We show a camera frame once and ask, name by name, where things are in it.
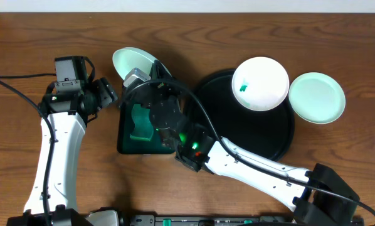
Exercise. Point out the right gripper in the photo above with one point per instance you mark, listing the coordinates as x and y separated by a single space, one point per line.
162 73

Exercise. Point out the green sponge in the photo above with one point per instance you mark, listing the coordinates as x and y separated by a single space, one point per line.
143 129

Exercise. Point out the mint plate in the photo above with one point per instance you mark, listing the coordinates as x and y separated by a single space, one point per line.
125 59
317 98

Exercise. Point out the mint plate front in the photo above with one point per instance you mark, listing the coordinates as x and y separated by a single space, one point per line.
125 59

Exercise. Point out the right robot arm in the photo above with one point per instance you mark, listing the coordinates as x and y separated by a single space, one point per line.
316 197

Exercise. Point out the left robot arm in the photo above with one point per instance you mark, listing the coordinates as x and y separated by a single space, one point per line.
65 109

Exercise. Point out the black rectangular tray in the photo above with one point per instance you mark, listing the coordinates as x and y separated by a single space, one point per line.
127 146

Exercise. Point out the black round tray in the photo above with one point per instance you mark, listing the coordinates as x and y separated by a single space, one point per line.
268 134

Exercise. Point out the white plate with green stain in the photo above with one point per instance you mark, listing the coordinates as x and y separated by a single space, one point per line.
260 83

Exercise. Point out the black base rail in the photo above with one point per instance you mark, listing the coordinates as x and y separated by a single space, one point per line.
206 220

